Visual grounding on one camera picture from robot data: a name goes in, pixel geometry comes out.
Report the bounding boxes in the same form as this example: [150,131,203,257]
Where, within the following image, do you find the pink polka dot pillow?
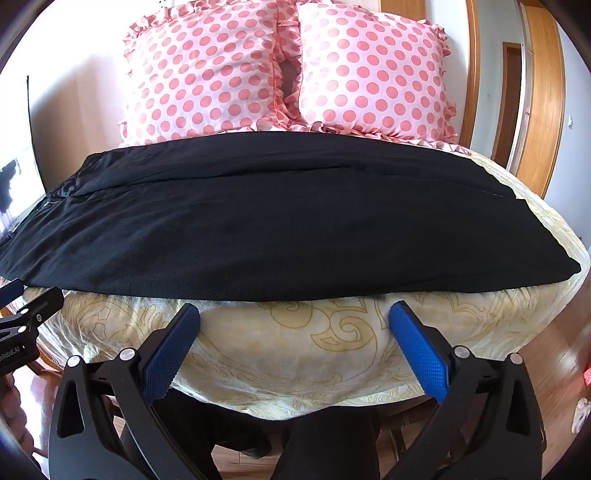
[117,0,305,148]
[295,0,459,151]

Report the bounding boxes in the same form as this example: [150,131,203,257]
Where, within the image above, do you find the wooden door frame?
[464,0,566,199]

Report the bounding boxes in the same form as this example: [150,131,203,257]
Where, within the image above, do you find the wooden door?
[490,42,522,162]

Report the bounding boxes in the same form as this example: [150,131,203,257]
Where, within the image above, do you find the person's dark trouser legs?
[208,406,384,480]

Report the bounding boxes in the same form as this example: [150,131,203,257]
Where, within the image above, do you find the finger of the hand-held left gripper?
[0,287,64,334]
[0,279,25,306]

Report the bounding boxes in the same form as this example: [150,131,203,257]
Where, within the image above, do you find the black pants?
[0,131,581,303]

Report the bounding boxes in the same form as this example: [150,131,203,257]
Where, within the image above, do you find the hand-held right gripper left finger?
[48,303,206,480]

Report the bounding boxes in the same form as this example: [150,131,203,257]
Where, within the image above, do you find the wooden headboard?
[381,0,428,21]

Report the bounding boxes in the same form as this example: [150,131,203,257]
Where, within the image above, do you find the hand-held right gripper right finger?
[388,300,548,480]

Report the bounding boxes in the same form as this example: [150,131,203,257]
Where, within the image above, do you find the yellow patterned bedspread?
[28,143,591,422]

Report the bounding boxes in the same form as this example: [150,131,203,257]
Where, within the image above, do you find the black flat screen television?
[0,76,47,241]

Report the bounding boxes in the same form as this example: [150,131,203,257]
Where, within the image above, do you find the white item on floor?
[570,399,591,435]

